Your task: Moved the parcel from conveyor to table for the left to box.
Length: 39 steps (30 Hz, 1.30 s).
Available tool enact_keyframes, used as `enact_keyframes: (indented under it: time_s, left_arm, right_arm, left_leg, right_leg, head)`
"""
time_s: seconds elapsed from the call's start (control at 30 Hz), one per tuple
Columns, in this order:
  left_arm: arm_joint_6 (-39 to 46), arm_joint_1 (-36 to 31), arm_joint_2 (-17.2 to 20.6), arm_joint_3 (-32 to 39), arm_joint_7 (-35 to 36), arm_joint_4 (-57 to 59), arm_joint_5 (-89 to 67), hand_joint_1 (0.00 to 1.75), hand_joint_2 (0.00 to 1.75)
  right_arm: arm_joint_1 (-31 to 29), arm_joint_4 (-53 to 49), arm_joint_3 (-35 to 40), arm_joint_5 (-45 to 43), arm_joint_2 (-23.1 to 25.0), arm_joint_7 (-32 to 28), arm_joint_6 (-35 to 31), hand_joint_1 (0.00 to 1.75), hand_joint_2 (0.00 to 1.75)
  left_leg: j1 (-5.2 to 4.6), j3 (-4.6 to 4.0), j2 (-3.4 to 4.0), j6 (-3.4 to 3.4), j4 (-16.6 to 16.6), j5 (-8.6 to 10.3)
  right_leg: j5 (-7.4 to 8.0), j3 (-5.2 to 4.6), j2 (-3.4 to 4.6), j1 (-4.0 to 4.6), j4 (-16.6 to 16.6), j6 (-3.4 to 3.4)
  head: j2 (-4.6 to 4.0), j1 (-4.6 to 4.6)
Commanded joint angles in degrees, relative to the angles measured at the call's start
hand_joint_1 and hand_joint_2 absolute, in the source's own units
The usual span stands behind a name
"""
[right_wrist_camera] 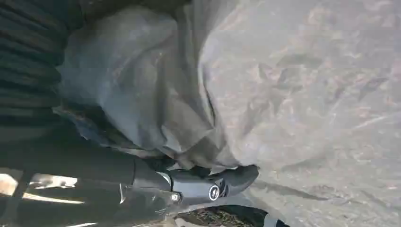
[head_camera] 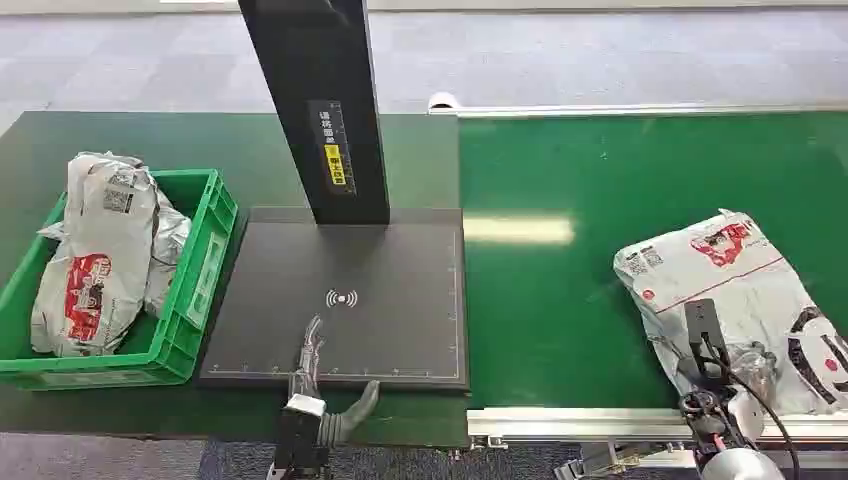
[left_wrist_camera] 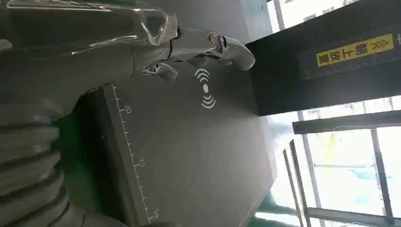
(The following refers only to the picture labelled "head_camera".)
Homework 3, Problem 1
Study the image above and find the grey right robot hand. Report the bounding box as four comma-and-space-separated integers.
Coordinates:
676, 298, 780, 457

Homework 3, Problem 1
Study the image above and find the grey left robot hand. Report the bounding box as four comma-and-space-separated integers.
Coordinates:
288, 313, 383, 448

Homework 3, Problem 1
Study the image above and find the large white parcel bag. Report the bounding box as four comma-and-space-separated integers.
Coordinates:
612, 209, 848, 417

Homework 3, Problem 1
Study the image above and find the green plastic crate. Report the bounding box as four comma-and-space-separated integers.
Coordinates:
0, 168, 240, 391

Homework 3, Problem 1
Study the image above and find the silver grey parcel bag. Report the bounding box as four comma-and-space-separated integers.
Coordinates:
37, 192, 194, 320

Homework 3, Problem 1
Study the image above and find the green conveyor belt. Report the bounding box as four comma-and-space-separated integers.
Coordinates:
458, 111, 848, 411

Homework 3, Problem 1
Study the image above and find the black yellow label sticker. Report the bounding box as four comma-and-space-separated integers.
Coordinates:
305, 99, 358, 197

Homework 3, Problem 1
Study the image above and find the white parcel bag red print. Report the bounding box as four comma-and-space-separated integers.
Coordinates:
29, 151, 161, 359

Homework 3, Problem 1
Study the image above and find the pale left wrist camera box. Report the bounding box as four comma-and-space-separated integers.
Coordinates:
284, 393, 328, 419

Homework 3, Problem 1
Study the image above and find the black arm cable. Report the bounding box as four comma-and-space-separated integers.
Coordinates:
700, 334, 802, 480

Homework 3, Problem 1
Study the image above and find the black scanner base plate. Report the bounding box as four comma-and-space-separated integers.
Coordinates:
196, 206, 471, 393

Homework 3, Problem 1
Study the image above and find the metal conveyor support bracket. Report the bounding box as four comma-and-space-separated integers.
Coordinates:
553, 442, 697, 480

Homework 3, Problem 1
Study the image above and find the aluminium conveyor side rail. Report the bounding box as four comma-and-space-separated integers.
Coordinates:
428, 101, 848, 120
466, 406, 848, 446

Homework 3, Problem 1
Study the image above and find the black scanner post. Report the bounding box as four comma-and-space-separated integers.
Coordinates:
237, 0, 391, 227

